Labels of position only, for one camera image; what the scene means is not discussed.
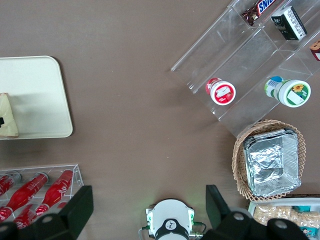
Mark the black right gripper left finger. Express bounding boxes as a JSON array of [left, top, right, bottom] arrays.
[[0, 185, 94, 240]]

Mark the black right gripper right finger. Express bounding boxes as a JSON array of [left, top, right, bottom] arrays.
[[199, 184, 308, 240]]

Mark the triangular sandwich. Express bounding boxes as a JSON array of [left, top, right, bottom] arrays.
[[0, 92, 20, 139]]

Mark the white rectangular snack tray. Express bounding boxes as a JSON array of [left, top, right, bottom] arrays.
[[247, 197, 320, 240]]

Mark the cream plastic serving tray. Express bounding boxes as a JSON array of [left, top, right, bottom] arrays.
[[0, 55, 74, 141]]

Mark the light tan wicker basket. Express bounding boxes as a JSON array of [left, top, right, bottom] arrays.
[[232, 119, 308, 202]]

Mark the red cola bottle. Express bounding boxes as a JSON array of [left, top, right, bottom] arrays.
[[0, 173, 22, 200], [36, 169, 74, 216], [12, 203, 39, 230], [0, 206, 14, 224], [5, 172, 49, 214]]

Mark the clear acrylic bottle rack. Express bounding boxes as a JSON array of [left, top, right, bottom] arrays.
[[0, 163, 85, 226]]

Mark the clear bag of puffed snacks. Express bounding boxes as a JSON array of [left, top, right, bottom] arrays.
[[253, 204, 298, 226], [295, 210, 320, 229]]

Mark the silver foil container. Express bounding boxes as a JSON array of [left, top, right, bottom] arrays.
[[242, 127, 303, 197]]

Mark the large teal snack box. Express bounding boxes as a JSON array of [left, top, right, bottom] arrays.
[[300, 225, 318, 238]]

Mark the red lid yoghurt cup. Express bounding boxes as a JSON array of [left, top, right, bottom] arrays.
[[205, 77, 237, 107]]

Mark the green lid yoghurt cup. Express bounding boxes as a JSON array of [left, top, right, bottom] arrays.
[[264, 75, 312, 109]]

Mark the clear acrylic step shelf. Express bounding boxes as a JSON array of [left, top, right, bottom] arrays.
[[170, 0, 320, 138]]

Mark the red cookie box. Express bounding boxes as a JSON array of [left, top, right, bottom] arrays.
[[309, 39, 320, 62]]

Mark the small black white carton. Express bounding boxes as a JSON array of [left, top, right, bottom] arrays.
[[270, 5, 308, 42]]

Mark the Snickers chocolate bar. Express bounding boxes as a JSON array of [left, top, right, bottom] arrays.
[[240, 0, 279, 27]]

